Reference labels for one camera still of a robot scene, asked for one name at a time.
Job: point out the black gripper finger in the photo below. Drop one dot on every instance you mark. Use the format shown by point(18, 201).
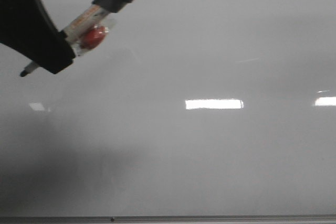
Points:
point(27, 28)

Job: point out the whiteboard marker with black cap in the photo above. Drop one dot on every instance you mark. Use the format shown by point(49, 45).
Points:
point(89, 21)

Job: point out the white whiteboard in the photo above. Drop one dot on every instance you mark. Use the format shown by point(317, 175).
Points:
point(188, 107)

